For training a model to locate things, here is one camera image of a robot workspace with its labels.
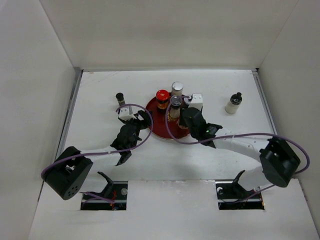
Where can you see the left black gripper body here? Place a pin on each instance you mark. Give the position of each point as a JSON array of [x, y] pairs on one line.
[[138, 125]]

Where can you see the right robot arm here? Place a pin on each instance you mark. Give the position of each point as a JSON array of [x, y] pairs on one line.
[[278, 161]]

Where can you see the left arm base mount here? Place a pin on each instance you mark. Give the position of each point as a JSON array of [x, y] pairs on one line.
[[113, 197]]

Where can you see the red round tray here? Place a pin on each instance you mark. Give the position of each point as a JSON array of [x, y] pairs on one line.
[[159, 126]]

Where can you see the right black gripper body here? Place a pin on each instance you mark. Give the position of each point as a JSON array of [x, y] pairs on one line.
[[183, 122]]

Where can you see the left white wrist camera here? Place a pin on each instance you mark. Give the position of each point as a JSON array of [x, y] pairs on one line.
[[126, 113]]

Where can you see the white blue label bottle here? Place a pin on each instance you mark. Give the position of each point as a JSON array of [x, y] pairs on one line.
[[177, 88]]

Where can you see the red cap sauce jar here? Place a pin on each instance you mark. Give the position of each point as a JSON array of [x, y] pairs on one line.
[[162, 99]]

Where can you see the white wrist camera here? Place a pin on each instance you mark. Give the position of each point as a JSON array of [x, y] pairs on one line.
[[195, 101], [126, 113]]

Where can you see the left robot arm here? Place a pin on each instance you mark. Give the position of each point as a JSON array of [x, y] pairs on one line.
[[70, 170]]

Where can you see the clear cap spice bottle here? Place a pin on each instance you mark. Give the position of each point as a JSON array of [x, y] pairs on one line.
[[175, 106]]

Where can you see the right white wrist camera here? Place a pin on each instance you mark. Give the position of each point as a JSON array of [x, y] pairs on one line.
[[195, 101]]

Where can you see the black cap white bottle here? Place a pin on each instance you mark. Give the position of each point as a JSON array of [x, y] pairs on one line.
[[234, 103]]

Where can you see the black cap pepper bottle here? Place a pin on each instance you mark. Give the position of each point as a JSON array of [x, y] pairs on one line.
[[120, 99]]

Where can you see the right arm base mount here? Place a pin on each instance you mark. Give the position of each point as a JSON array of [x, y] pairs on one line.
[[232, 196]]

